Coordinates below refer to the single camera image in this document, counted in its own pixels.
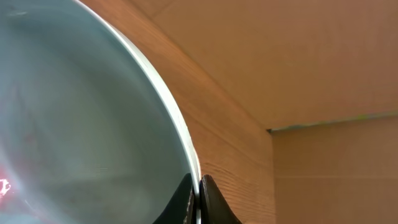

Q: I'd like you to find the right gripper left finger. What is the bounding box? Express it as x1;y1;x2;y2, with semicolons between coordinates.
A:
154;174;195;224

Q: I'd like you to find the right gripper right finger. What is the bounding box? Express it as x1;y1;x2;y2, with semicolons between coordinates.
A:
200;174;242;224

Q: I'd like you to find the light blue plate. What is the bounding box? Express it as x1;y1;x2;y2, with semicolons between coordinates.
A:
1;0;201;224

